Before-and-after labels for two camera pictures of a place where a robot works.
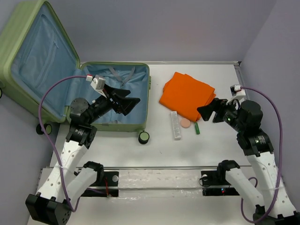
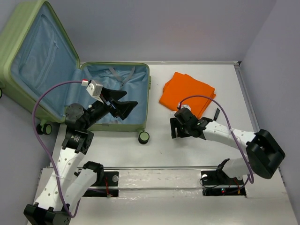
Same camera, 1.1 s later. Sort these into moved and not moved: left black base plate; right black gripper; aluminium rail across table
Moved: right black gripper
Not moved: left black base plate; aluminium rail across table
